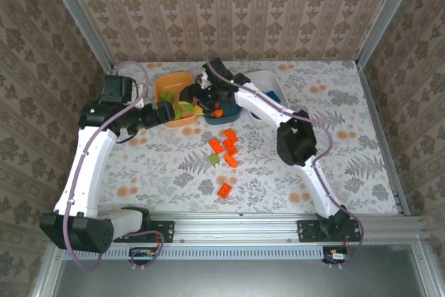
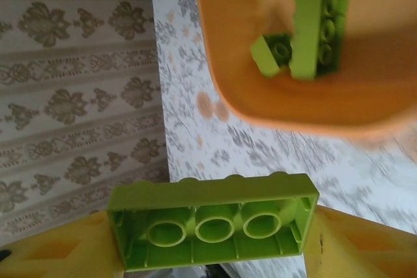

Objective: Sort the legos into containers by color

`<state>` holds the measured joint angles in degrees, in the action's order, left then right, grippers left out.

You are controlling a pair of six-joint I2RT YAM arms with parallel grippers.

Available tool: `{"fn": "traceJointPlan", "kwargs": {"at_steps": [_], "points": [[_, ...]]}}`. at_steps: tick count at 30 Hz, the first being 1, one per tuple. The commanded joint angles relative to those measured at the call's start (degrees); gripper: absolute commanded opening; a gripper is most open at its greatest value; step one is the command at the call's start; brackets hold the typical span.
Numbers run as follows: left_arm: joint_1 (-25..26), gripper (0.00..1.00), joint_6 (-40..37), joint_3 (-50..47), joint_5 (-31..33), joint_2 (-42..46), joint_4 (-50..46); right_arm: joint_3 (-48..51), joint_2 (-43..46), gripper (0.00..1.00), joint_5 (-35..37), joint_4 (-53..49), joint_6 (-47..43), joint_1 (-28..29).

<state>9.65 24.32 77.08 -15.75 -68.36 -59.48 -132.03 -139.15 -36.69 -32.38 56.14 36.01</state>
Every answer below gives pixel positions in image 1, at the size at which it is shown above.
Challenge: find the teal plastic container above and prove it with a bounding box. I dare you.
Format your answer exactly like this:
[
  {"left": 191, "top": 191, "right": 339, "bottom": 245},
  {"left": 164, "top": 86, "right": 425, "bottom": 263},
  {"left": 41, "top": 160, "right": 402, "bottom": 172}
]
[{"left": 195, "top": 73, "right": 243, "bottom": 127}]

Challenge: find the orange plastic container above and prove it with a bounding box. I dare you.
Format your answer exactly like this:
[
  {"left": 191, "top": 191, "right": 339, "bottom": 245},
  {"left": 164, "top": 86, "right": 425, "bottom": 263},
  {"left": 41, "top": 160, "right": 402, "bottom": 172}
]
[{"left": 154, "top": 72, "right": 201, "bottom": 129}]

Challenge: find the white plastic container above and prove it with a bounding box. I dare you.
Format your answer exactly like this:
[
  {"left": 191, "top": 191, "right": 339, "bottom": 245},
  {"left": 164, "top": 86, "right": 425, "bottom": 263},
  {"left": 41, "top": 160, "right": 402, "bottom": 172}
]
[{"left": 242, "top": 70, "right": 290, "bottom": 125}]

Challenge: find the floral patterned table cover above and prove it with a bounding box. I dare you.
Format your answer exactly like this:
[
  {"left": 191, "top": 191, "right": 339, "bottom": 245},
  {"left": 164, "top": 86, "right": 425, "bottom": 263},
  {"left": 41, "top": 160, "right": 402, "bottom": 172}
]
[{"left": 97, "top": 61, "right": 399, "bottom": 215}]

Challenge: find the small electrical connector plug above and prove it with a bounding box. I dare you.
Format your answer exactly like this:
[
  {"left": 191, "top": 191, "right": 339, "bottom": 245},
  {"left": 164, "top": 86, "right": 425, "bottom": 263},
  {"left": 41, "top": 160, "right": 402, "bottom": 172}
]
[
  {"left": 129, "top": 246, "right": 161, "bottom": 266},
  {"left": 322, "top": 246, "right": 349, "bottom": 265}
]

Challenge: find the grey metal panel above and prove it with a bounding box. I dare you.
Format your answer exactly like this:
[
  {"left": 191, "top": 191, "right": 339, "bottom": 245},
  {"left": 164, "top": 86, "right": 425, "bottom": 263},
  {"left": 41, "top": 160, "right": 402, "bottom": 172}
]
[{"left": 51, "top": 244, "right": 430, "bottom": 297}]

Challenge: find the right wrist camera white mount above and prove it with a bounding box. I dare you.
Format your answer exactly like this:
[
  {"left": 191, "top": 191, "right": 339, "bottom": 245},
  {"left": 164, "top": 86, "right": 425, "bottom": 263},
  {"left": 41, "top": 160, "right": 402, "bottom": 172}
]
[{"left": 196, "top": 73, "right": 213, "bottom": 91}]

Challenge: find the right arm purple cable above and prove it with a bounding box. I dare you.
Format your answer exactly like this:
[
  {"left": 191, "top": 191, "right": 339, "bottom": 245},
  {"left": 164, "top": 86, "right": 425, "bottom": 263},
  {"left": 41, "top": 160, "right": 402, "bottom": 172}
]
[{"left": 204, "top": 59, "right": 365, "bottom": 269}]

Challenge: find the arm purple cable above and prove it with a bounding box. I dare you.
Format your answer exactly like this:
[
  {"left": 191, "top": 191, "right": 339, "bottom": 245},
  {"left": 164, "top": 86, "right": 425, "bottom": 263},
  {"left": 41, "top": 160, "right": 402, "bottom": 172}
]
[
  {"left": 204, "top": 59, "right": 365, "bottom": 269},
  {"left": 64, "top": 61, "right": 164, "bottom": 272}
]

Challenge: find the aluminum base mounting rail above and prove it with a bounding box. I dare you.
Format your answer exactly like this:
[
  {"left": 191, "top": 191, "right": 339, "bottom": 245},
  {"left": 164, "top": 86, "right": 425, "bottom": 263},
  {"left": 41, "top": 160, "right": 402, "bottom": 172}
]
[{"left": 51, "top": 211, "right": 429, "bottom": 244}]

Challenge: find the aluminum frame post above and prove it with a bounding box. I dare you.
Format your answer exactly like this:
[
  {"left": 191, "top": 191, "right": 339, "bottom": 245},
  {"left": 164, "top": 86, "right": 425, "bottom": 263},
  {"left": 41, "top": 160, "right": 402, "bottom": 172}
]
[
  {"left": 40, "top": 0, "right": 115, "bottom": 74},
  {"left": 355, "top": 0, "right": 424, "bottom": 68}
]

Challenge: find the grey slotted cable duct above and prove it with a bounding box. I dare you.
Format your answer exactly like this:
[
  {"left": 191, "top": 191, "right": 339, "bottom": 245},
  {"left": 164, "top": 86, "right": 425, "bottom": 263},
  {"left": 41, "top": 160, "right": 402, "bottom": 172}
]
[{"left": 63, "top": 245, "right": 327, "bottom": 261}]

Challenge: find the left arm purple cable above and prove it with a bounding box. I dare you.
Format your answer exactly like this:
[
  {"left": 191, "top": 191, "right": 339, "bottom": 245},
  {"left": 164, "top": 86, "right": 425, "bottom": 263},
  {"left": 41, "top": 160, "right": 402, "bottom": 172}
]
[{"left": 64, "top": 61, "right": 164, "bottom": 272}]

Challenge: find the aluminum lower frame bar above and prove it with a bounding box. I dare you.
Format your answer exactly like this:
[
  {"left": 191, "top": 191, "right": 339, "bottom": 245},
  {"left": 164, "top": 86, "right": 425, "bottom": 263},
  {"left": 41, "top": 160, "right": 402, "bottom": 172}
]
[
  {"left": 29, "top": 237, "right": 65, "bottom": 297},
  {"left": 412, "top": 241, "right": 445, "bottom": 297}
]

